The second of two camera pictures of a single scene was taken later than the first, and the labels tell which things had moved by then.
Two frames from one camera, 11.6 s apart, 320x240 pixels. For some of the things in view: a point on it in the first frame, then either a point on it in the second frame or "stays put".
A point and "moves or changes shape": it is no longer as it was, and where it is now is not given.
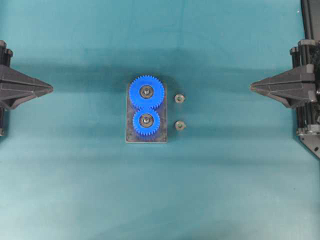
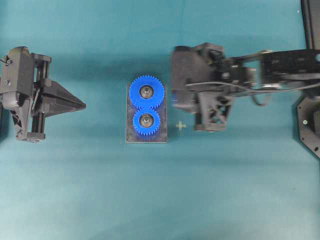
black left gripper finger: (11, 95) -> (52, 105)
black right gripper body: (307, 53) -> (197, 63)
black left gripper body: (5, 54) -> (23, 77)
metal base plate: (161, 135) stays put
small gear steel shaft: (146, 120) stays put
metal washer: (179, 125) stays put
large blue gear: (144, 103) stays put
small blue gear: (148, 131) stays put
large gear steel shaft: (146, 91) stays put
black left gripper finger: (12, 77) -> (54, 88)
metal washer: (179, 98) moves or changes shape
